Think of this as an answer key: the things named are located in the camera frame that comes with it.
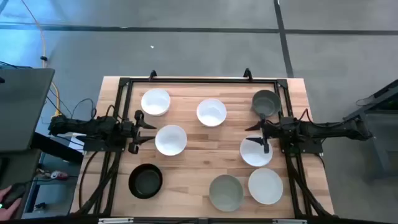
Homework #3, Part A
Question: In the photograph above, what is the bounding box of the dark grey desk top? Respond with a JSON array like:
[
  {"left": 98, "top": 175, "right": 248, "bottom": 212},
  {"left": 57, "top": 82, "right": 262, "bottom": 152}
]
[{"left": 0, "top": 68, "right": 56, "bottom": 153}]

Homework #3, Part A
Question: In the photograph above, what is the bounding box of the light grey bowl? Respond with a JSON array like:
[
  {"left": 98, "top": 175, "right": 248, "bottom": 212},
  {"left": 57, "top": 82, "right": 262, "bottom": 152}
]
[{"left": 208, "top": 174, "right": 244, "bottom": 213}]

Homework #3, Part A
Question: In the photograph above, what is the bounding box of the red and white connector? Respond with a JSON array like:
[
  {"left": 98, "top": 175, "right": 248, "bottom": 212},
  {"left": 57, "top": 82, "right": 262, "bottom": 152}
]
[{"left": 49, "top": 170, "right": 69, "bottom": 181}]

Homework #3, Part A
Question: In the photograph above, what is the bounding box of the person's hand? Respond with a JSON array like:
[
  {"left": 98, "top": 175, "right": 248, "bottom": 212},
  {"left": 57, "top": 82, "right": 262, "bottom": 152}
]
[{"left": 0, "top": 185, "right": 22, "bottom": 220}]

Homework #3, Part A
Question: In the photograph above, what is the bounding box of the dark grey side table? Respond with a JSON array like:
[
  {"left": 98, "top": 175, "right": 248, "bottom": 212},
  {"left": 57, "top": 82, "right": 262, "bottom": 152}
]
[{"left": 0, "top": 148, "right": 43, "bottom": 220}]

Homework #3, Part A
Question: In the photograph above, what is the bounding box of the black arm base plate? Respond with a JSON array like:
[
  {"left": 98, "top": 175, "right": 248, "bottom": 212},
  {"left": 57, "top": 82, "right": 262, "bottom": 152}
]
[
  {"left": 76, "top": 135, "right": 128, "bottom": 153},
  {"left": 279, "top": 129, "right": 324, "bottom": 154}
]

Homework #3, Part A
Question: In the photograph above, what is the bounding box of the white paper sheet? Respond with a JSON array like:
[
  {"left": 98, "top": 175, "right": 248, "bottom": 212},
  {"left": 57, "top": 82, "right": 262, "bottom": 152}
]
[{"left": 67, "top": 132, "right": 85, "bottom": 153}]

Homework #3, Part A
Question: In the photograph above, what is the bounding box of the black computer mouse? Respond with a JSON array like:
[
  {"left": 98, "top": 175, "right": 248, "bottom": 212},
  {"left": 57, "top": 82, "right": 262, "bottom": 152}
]
[{"left": 2, "top": 184, "right": 27, "bottom": 208}]

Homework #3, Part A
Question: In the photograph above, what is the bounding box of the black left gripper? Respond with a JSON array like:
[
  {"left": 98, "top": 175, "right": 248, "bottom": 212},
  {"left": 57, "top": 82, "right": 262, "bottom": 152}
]
[{"left": 119, "top": 110, "right": 157, "bottom": 155}]

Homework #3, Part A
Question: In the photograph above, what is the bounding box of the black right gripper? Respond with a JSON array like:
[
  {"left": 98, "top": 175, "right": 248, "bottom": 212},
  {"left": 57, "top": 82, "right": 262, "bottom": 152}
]
[{"left": 244, "top": 113, "right": 282, "bottom": 154}]

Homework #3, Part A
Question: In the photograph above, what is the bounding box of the black bowl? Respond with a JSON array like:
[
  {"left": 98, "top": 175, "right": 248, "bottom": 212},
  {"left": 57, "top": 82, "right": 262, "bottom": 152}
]
[{"left": 128, "top": 163, "right": 164, "bottom": 200}]

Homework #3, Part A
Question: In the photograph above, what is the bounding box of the black cable bundle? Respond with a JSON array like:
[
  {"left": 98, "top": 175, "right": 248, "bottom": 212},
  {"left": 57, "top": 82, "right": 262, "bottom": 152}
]
[
  {"left": 285, "top": 152, "right": 333, "bottom": 217},
  {"left": 76, "top": 151, "right": 121, "bottom": 216}
]

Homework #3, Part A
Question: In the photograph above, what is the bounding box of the silver metal bracket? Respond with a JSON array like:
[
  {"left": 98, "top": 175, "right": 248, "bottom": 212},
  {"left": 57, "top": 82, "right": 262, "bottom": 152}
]
[
  {"left": 98, "top": 218, "right": 134, "bottom": 224},
  {"left": 272, "top": 218, "right": 308, "bottom": 224}
]

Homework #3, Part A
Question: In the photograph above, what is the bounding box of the yellow hanging cable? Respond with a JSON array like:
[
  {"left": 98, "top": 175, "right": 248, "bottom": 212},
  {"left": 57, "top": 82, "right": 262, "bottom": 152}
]
[{"left": 20, "top": 0, "right": 62, "bottom": 118}]

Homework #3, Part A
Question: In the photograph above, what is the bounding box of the black aluminium frame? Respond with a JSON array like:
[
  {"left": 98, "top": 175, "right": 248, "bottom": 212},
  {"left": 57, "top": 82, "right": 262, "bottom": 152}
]
[{"left": 70, "top": 76, "right": 335, "bottom": 220}]

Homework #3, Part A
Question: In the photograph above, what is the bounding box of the black desk crossbar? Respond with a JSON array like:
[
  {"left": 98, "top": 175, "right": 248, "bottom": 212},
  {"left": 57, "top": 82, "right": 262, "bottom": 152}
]
[{"left": 30, "top": 132, "right": 85, "bottom": 165}]

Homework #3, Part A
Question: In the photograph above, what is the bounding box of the dark grey bowl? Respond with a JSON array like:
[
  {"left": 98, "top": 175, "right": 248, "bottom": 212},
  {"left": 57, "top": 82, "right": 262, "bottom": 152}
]
[{"left": 251, "top": 89, "right": 282, "bottom": 118}]

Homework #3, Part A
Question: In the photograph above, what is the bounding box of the dark metal workstation stand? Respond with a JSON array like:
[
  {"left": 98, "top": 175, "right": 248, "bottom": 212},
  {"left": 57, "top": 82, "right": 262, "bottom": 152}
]
[{"left": 343, "top": 79, "right": 398, "bottom": 183}]

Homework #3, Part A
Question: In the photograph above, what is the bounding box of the white bowl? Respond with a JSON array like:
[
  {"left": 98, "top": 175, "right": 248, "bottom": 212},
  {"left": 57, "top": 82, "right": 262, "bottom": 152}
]
[
  {"left": 239, "top": 134, "right": 274, "bottom": 167},
  {"left": 154, "top": 124, "right": 188, "bottom": 157},
  {"left": 248, "top": 167, "right": 284, "bottom": 205},
  {"left": 141, "top": 88, "right": 171, "bottom": 117},
  {"left": 196, "top": 98, "right": 228, "bottom": 128}
]

